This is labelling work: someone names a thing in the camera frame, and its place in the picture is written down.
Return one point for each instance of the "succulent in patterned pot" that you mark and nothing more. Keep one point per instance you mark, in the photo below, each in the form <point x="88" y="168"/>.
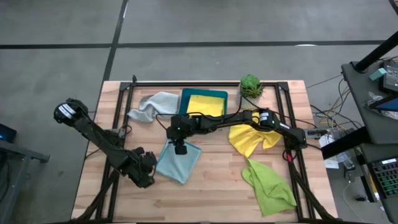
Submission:
<point x="250" y="85"/>

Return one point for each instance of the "yellow microfiber towel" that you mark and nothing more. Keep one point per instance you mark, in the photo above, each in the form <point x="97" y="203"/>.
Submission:
<point x="205" y="105"/>
<point x="245" y="140"/>

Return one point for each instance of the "teal plastic bin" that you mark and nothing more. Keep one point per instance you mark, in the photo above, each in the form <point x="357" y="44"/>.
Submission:
<point x="202" y="91"/>

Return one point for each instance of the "grey power adapter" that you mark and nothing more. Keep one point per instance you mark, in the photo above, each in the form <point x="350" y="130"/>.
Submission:
<point x="349" y="171"/>

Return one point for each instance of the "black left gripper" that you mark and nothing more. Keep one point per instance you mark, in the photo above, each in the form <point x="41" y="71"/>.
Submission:
<point x="140" y="166"/>

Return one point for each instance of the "light blue microfiber towel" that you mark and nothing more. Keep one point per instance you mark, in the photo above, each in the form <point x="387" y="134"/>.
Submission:
<point x="180" y="168"/>

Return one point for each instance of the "black diagonal pole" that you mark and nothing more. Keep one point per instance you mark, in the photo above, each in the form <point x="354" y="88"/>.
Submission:
<point x="376" y="53"/>

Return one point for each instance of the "clear plastic bag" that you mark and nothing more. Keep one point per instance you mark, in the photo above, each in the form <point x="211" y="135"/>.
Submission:
<point x="373" y="98"/>

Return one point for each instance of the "green microfiber towel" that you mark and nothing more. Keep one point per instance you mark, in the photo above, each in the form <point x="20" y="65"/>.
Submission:
<point x="267" y="186"/>

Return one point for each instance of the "black monitor device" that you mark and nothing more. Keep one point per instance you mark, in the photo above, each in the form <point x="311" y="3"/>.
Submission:
<point x="391" y="77"/>

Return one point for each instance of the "small black floor object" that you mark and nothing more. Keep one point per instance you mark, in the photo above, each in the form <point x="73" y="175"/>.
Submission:
<point x="361" y="198"/>

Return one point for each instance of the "grey metal table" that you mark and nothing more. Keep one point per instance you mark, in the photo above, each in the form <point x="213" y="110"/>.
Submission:
<point x="25" y="152"/>

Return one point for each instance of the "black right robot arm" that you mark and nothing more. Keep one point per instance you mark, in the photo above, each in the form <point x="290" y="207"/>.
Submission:
<point x="224" y="119"/>

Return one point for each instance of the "tablet with blue screen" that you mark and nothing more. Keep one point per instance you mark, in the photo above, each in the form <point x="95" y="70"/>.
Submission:
<point x="388" y="105"/>

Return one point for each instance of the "mint green small box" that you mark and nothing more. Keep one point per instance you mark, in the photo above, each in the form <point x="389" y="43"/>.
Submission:
<point x="377" y="74"/>

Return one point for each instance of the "white paper sheets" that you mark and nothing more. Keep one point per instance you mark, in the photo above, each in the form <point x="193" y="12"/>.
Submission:
<point x="331" y="163"/>

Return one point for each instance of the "black power strip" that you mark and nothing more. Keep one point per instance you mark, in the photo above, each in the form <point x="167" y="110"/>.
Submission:
<point x="314" y="133"/>

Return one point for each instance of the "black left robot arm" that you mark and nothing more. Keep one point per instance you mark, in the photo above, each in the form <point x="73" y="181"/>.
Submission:
<point x="96" y="140"/>

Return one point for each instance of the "grey microfiber towel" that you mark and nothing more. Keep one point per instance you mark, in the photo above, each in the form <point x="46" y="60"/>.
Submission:
<point x="161" y="105"/>

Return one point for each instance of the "grey equipment cart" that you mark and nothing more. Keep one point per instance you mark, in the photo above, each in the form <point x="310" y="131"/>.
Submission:
<point x="354" y="93"/>

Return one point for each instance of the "dark device blue light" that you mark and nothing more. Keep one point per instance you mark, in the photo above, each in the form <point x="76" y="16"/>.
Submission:
<point x="7" y="133"/>

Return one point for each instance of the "backlit keyboard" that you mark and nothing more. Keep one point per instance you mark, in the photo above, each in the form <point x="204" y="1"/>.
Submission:
<point x="387" y="179"/>

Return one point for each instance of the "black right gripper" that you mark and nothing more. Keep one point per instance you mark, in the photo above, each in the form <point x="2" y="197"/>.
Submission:
<point x="180" y="130"/>

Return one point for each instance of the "black aluminium table frame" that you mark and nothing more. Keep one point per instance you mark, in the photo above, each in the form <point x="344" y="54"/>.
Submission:
<point x="202" y="84"/>

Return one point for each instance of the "black stand beam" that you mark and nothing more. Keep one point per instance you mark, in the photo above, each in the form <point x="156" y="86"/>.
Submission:
<point x="345" y="143"/>

